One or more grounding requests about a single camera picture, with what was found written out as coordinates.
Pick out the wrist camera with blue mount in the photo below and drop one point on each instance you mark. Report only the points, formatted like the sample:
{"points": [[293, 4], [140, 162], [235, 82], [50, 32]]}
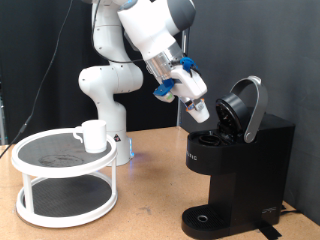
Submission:
{"points": [[165, 91]]}

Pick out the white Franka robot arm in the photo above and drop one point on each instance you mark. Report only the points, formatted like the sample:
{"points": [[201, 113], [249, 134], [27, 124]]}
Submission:
{"points": [[110, 80]]}

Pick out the white mug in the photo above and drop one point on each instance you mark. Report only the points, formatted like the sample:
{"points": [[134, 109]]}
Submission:
{"points": [[95, 136]]}

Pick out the black backdrop curtain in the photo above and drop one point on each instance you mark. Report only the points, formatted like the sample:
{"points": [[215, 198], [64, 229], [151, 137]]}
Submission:
{"points": [[13, 50]]}

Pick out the black Keurig coffee machine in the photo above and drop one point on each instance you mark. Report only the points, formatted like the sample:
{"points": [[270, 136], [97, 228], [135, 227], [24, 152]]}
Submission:
{"points": [[250, 173]]}

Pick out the white two-tier turntable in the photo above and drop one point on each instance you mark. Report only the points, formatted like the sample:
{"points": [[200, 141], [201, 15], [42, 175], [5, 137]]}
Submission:
{"points": [[66, 196]]}

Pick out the translucent grey gripper finger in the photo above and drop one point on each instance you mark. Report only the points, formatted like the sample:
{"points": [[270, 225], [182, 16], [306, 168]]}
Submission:
{"points": [[199, 103], [189, 105]]}

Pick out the black tape strip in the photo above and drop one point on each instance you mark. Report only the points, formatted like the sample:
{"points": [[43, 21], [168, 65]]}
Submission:
{"points": [[270, 231]]}

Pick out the grey metal post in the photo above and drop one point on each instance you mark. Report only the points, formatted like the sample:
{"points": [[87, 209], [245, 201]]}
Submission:
{"points": [[2, 126]]}

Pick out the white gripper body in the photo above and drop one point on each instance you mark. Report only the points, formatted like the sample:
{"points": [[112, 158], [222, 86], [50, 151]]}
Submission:
{"points": [[190, 85]]}

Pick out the silver vertical pole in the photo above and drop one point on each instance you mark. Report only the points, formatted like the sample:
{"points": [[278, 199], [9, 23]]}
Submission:
{"points": [[181, 116]]}

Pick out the white coffee pod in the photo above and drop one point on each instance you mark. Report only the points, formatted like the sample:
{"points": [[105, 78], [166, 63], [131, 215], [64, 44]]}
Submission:
{"points": [[200, 115]]}

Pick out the dark grey partition panel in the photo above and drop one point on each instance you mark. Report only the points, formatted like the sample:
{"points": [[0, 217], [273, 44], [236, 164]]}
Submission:
{"points": [[293, 50]]}

